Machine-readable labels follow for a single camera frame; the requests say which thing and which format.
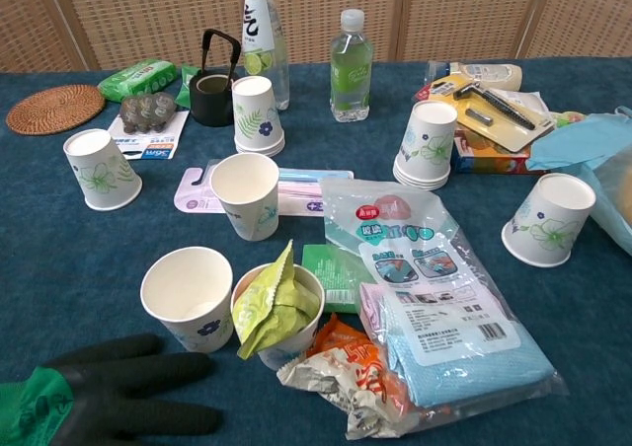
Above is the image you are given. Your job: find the white floral paper cup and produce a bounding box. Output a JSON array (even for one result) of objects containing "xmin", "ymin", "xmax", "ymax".
[
  {"xmin": 209, "ymin": 152, "xmax": 281, "ymax": 243},
  {"xmin": 139, "ymin": 246, "xmax": 235, "ymax": 354},
  {"xmin": 501, "ymin": 173, "xmax": 597, "ymax": 268},
  {"xmin": 62, "ymin": 128, "xmax": 144, "ymax": 212}
]

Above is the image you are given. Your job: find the paper cup holding wrappers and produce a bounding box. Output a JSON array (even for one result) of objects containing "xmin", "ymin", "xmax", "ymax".
[{"xmin": 230, "ymin": 262, "xmax": 326, "ymax": 372}]

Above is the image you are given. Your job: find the pastel toothbrush pack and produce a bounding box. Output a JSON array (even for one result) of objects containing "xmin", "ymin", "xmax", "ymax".
[{"xmin": 173, "ymin": 165, "xmax": 356, "ymax": 217}]

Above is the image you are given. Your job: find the green flat sachet with barcode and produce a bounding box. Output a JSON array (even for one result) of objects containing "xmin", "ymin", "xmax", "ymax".
[{"xmin": 300, "ymin": 243, "xmax": 379, "ymax": 315}]

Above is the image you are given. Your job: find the stack of floral paper cups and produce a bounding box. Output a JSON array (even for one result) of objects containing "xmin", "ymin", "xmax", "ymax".
[
  {"xmin": 231, "ymin": 75, "xmax": 286, "ymax": 159},
  {"xmin": 392, "ymin": 101, "xmax": 459, "ymax": 191}
]

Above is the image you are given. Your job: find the light green crumpled wrapper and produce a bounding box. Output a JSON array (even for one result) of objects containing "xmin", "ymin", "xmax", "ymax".
[{"xmin": 231, "ymin": 240, "xmax": 322, "ymax": 361}]

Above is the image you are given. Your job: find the small green-label water bottle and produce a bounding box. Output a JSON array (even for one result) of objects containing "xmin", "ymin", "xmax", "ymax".
[{"xmin": 329, "ymin": 8, "xmax": 373, "ymax": 123}]

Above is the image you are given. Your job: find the black tape roll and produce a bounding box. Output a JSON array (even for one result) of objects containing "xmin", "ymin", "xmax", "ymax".
[{"xmin": 189, "ymin": 29, "xmax": 242, "ymax": 127}]

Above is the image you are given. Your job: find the blue cleaning cloth pack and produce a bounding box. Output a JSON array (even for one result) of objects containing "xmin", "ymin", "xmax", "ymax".
[{"xmin": 318, "ymin": 177, "xmax": 570, "ymax": 412}]

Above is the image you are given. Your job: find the red and white packet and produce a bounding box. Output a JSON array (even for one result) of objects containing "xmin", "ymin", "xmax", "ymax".
[{"xmin": 412, "ymin": 80, "xmax": 445, "ymax": 105}]

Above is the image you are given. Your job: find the crumpled orange snack wrapper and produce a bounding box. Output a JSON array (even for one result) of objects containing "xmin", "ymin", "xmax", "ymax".
[{"xmin": 276, "ymin": 312, "xmax": 421, "ymax": 441}]

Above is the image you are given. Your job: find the small green sachet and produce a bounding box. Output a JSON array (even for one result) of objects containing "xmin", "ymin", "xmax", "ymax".
[{"xmin": 174, "ymin": 64, "xmax": 203, "ymax": 110}]

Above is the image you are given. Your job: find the tall clear black-capped bottle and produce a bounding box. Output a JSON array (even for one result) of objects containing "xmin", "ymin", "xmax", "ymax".
[{"xmin": 240, "ymin": 0, "xmax": 290, "ymax": 112}]

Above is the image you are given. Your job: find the orange and blue box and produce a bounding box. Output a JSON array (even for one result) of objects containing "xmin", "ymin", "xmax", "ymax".
[{"xmin": 451, "ymin": 129, "xmax": 547, "ymax": 176}]

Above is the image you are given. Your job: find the yellow razor blister pack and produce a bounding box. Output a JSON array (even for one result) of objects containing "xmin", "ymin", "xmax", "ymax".
[{"xmin": 429, "ymin": 73, "xmax": 557, "ymax": 154}]

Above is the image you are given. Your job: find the green wet wipes pack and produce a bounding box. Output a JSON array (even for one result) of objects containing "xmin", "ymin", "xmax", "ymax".
[{"xmin": 97, "ymin": 58, "xmax": 180, "ymax": 104}]

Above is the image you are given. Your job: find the woven bamboo folding screen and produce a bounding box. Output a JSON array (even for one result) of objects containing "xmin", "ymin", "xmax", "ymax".
[{"xmin": 0, "ymin": 0, "xmax": 632, "ymax": 75}]

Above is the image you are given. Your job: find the white plastic pouch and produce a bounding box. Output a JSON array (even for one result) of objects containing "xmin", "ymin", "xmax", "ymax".
[{"xmin": 513, "ymin": 90, "xmax": 549, "ymax": 116}]

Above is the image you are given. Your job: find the small green snack pack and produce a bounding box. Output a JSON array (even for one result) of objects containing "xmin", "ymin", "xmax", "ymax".
[{"xmin": 550, "ymin": 111, "xmax": 587, "ymax": 127}]

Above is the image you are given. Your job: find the black and green work glove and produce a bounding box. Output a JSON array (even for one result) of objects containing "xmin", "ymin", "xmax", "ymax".
[{"xmin": 0, "ymin": 333, "xmax": 222, "ymax": 446}]

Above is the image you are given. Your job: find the blue sponge bag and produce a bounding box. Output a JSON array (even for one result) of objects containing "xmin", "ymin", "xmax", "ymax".
[{"xmin": 525, "ymin": 112, "xmax": 632, "ymax": 258}]

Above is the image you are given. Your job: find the round woven rattan coaster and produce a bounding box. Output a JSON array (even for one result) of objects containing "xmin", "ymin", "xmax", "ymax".
[{"xmin": 5, "ymin": 84, "xmax": 107, "ymax": 136}]

